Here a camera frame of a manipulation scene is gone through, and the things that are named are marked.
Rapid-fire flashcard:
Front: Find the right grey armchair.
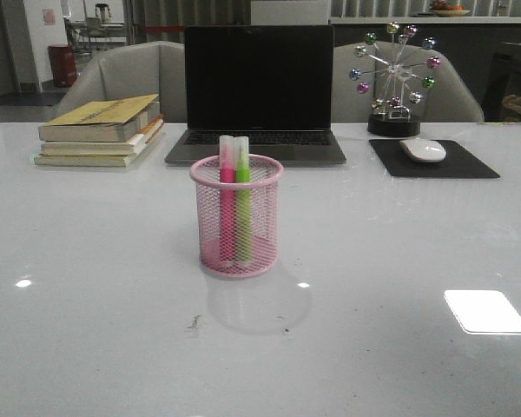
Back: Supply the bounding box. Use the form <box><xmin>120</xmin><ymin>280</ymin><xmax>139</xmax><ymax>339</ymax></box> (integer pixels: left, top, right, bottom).
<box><xmin>331</xmin><ymin>41</ymin><xmax>485</xmax><ymax>122</ymax></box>

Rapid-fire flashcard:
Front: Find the white computer mouse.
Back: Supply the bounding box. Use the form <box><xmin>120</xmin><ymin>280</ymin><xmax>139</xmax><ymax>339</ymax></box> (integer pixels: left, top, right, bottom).
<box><xmin>399</xmin><ymin>137</ymin><xmax>446</xmax><ymax>162</ymax></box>

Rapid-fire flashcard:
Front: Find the bottom green-edged book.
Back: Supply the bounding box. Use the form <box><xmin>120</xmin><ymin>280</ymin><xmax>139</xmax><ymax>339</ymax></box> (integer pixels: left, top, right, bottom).
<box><xmin>32</xmin><ymin>131</ymin><xmax>161</xmax><ymax>167</ymax></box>

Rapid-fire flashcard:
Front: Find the red bin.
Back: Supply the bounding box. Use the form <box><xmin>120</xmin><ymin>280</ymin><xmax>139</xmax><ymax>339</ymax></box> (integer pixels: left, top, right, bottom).
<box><xmin>48</xmin><ymin>44</ymin><xmax>77</xmax><ymax>87</ymax></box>

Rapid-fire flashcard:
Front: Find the black mouse pad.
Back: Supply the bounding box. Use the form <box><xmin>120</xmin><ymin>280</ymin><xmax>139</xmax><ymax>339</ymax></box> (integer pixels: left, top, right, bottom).
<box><xmin>369</xmin><ymin>139</ymin><xmax>500</xmax><ymax>179</ymax></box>

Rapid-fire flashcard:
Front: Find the dark grey laptop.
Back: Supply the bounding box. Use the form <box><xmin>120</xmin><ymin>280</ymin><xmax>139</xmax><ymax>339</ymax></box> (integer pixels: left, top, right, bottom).
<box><xmin>165</xmin><ymin>24</ymin><xmax>346</xmax><ymax>166</ymax></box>

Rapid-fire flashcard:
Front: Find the ferris wheel desk ornament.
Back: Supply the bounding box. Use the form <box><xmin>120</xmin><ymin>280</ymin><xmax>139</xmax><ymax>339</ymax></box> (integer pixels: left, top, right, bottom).
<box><xmin>354</xmin><ymin>21</ymin><xmax>442</xmax><ymax>137</ymax></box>

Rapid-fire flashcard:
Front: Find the top yellow book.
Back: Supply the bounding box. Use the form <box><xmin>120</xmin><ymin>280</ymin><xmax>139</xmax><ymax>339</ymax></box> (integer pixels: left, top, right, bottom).
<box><xmin>38</xmin><ymin>94</ymin><xmax>162</xmax><ymax>142</ymax></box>

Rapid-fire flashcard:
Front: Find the grey armchair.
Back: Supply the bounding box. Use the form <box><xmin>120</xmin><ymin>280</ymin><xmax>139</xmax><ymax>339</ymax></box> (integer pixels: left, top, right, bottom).
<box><xmin>331</xmin><ymin>41</ymin><xmax>485</xmax><ymax>122</ymax></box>
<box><xmin>56</xmin><ymin>41</ymin><xmax>188</xmax><ymax>122</ymax></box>

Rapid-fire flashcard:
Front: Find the pink mesh pen holder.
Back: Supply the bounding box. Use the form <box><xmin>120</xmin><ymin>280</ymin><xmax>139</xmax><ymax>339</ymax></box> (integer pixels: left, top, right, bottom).
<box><xmin>189</xmin><ymin>155</ymin><xmax>283</xmax><ymax>278</ymax></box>

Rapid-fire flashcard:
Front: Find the fruit bowl on counter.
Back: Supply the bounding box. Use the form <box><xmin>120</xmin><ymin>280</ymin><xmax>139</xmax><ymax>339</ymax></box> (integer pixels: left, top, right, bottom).
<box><xmin>429</xmin><ymin>0</ymin><xmax>471</xmax><ymax>17</ymax></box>

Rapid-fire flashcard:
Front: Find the left grey armchair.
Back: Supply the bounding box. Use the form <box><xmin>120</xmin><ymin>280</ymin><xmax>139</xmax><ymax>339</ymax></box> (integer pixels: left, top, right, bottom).
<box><xmin>56</xmin><ymin>41</ymin><xmax>188</xmax><ymax>122</ymax></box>

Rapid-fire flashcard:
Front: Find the middle cream book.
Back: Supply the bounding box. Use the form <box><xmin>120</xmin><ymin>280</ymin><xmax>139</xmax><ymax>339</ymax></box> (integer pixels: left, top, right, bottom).
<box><xmin>41</xmin><ymin>118</ymin><xmax>164</xmax><ymax>156</ymax></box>

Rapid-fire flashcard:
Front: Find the pink highlighter pen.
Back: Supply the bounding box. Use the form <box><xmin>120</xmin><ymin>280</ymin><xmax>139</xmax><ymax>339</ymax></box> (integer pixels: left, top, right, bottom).
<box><xmin>219</xmin><ymin>135</ymin><xmax>235</xmax><ymax>268</ymax></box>

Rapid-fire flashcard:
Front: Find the green highlighter pen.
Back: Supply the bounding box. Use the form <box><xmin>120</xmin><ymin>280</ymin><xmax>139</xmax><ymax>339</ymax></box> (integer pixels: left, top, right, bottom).
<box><xmin>235</xmin><ymin>136</ymin><xmax>252</xmax><ymax>268</ymax></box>

